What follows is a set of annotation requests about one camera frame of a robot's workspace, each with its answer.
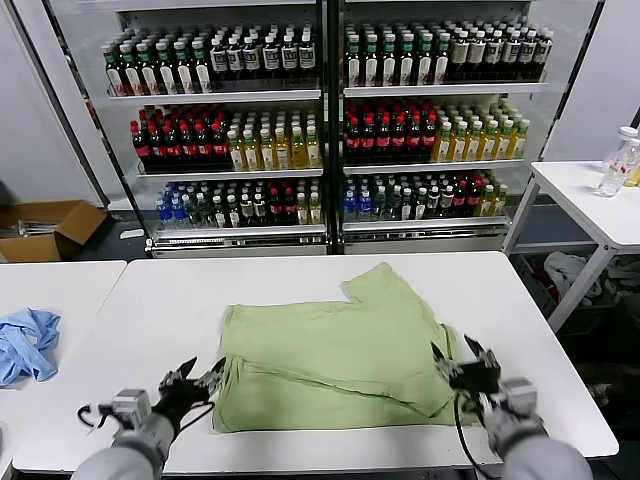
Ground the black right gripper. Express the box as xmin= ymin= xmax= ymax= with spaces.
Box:
xmin=430 ymin=333 xmax=501 ymax=396

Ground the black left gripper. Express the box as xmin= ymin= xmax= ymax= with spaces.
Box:
xmin=152 ymin=355 xmax=227 ymax=417

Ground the light green polo shirt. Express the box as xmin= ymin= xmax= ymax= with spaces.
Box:
xmin=212 ymin=262 xmax=479 ymax=434

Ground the white cloth pile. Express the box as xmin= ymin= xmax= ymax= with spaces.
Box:
xmin=542 ymin=249 xmax=604 ymax=301

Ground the crumpled light blue shirt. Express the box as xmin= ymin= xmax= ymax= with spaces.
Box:
xmin=0 ymin=307 xmax=62 ymax=389

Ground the pale cloth pile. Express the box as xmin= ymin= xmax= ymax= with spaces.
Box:
xmin=602 ymin=257 xmax=640 ymax=304

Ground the white side table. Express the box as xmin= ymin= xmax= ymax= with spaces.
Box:
xmin=502 ymin=159 xmax=640 ymax=334

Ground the open cardboard box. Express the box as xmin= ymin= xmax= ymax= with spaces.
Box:
xmin=0 ymin=199 xmax=109 ymax=264

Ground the silver metal bars bundle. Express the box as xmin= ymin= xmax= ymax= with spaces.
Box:
xmin=17 ymin=218 xmax=64 ymax=237

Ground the clear plastic bottle white cap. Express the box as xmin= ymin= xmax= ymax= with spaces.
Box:
xmin=596 ymin=138 xmax=640 ymax=197
xmin=601 ymin=125 xmax=640 ymax=174

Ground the beverage display shelf unit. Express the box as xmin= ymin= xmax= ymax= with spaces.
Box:
xmin=9 ymin=0 xmax=331 ymax=259
xmin=327 ymin=0 xmax=606 ymax=256

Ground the dark tea bottle green cap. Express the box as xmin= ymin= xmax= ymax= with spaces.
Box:
xmin=122 ymin=42 xmax=141 ymax=96
xmin=140 ymin=42 xmax=159 ymax=95
xmin=362 ymin=33 xmax=380 ymax=87
xmin=433 ymin=33 xmax=451 ymax=85
xmin=157 ymin=41 xmax=177 ymax=95
xmin=103 ymin=43 xmax=123 ymax=96
xmin=193 ymin=39 xmax=212 ymax=94
xmin=380 ymin=33 xmax=399 ymax=87
xmin=398 ymin=33 xmax=417 ymax=86
xmin=344 ymin=33 xmax=363 ymax=87
xmin=416 ymin=33 xmax=435 ymax=86
xmin=175 ymin=40 xmax=195 ymax=94

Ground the dark drink bottle beige label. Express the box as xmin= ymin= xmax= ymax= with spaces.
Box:
xmin=467 ymin=30 xmax=486 ymax=81
xmin=450 ymin=31 xmax=469 ymax=81

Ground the dark drink bottle blue label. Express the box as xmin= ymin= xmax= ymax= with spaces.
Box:
xmin=210 ymin=37 xmax=228 ymax=80
xmin=535 ymin=30 xmax=552 ymax=79
xmin=502 ymin=30 xmax=520 ymax=80
xmin=243 ymin=36 xmax=261 ymax=79
xmin=280 ymin=34 xmax=299 ymax=78
xmin=485 ymin=30 xmax=503 ymax=81
xmin=519 ymin=30 xmax=537 ymax=80
xmin=261 ymin=35 xmax=280 ymax=78
xmin=226 ymin=36 xmax=245 ymax=79
xmin=297 ymin=33 xmax=316 ymax=77

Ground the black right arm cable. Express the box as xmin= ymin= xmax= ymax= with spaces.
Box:
xmin=452 ymin=389 xmax=501 ymax=474

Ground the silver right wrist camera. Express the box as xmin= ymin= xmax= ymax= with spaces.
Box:
xmin=499 ymin=378 xmax=539 ymax=416

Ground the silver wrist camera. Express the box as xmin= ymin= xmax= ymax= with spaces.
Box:
xmin=107 ymin=388 xmax=151 ymax=426
xmin=499 ymin=378 xmax=539 ymax=416

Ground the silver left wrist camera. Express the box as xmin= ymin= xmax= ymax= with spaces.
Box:
xmin=107 ymin=388 xmax=151 ymax=426

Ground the black left camera cable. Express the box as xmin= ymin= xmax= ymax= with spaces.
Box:
xmin=76 ymin=402 xmax=114 ymax=430

